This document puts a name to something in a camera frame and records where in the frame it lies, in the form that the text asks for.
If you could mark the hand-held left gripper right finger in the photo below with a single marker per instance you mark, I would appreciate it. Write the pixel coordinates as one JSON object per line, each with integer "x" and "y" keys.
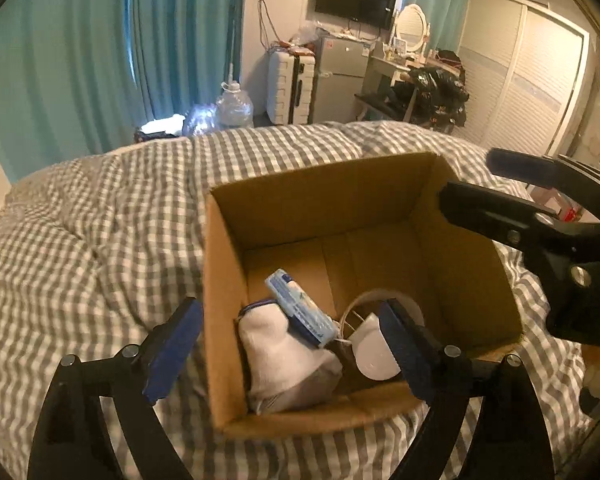
{"x": 400, "y": 345}

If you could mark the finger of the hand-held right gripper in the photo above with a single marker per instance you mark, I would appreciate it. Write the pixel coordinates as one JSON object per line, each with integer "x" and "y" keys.
{"x": 517, "y": 165}
{"x": 485, "y": 212}

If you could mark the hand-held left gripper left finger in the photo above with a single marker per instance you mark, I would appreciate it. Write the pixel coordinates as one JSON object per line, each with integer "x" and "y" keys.
{"x": 172, "y": 352}

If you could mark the brown cardboard box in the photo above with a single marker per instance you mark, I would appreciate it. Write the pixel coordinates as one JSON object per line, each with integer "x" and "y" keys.
{"x": 325, "y": 200}

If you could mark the white round charger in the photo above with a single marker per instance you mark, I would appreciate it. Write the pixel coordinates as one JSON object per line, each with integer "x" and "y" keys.
{"x": 372, "y": 355}

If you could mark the white sliding wardrobe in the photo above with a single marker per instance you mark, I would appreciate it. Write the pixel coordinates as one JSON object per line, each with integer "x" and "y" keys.
{"x": 525, "y": 75}

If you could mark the white sock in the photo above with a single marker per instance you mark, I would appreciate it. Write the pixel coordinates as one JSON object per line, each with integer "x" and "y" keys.
{"x": 280, "y": 355}

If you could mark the blue tissue packet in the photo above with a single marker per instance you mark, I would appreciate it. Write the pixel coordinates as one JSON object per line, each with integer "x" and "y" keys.
{"x": 300, "y": 305}

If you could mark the black garbage bags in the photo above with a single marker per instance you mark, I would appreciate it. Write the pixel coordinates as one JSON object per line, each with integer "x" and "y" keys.
{"x": 437, "y": 90}

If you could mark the grey checked blanket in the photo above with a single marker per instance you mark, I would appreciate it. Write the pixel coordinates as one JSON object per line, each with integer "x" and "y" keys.
{"x": 105, "y": 240}

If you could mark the white dressing table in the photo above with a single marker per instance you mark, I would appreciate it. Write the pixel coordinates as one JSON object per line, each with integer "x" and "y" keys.
{"x": 380, "y": 77}

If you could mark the white oval mirror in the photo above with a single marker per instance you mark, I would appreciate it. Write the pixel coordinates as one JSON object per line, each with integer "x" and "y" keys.
{"x": 411, "y": 25}

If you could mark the silver mini fridge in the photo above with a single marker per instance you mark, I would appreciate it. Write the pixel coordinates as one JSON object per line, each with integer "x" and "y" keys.
{"x": 340, "y": 80}

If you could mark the clear plastic bag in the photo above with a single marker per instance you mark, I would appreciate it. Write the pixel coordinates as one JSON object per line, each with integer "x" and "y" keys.
{"x": 200, "y": 119}

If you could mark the white suitcase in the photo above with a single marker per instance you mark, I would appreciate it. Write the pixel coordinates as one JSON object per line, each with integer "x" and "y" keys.
{"x": 285, "y": 85}

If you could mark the large clear water bottle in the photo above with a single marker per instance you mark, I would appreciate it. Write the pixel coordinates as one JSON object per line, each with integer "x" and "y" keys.
{"x": 234, "y": 107}

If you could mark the wide teal curtain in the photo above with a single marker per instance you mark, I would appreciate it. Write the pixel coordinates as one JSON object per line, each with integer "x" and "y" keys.
{"x": 80, "y": 50}

